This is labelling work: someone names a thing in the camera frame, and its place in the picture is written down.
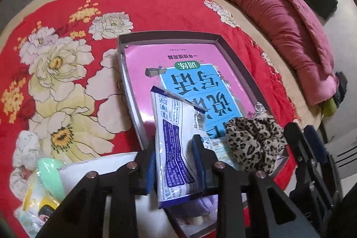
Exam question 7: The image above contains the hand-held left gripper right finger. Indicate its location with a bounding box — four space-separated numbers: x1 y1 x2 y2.
191 134 321 238

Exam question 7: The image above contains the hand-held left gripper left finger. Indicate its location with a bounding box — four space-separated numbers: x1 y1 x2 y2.
36 147 157 238

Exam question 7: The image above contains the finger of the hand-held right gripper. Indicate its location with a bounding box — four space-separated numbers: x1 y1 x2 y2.
284 122 311 169
303 125 329 164

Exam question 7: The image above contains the white and blue pouch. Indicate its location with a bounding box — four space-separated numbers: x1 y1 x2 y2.
150 85 208 209

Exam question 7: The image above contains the leopard print scrunchie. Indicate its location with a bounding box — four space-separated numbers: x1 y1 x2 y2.
224 117 286 174

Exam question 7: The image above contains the dark shallow box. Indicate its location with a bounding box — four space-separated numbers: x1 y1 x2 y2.
117 31 289 238

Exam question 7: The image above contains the mint green soft item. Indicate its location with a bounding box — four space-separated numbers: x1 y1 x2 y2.
36 158 66 201

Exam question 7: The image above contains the pale green tissue packet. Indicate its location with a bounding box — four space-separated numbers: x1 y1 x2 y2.
205 138 232 161

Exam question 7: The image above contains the pink book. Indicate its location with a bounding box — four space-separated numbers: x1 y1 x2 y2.
123 44 258 141

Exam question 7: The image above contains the yellow cartoon print packet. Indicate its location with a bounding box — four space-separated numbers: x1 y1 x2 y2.
22 185 60 224

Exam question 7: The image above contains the pink quilt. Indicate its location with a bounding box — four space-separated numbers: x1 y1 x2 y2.
167 0 339 106

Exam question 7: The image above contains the white fuzzy plush toy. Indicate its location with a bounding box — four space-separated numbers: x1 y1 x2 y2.
10 130 42 194

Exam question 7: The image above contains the pale flat packet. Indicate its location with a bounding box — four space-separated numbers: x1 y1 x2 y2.
15 207 42 232

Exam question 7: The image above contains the red floral blanket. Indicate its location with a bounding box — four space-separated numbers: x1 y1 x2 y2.
0 0 297 238

